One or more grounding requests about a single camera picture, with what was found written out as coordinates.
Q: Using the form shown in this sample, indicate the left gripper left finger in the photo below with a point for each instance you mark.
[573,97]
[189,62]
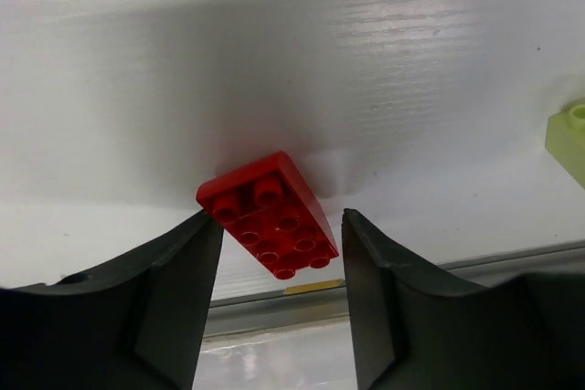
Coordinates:
[134,322]

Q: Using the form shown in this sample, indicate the red rectangular lego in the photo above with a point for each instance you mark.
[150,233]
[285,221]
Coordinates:
[269,208]

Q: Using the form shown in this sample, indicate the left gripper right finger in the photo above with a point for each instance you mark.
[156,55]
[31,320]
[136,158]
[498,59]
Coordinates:
[429,329]

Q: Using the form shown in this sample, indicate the pale green lego pair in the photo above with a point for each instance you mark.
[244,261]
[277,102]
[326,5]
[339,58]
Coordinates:
[565,141]

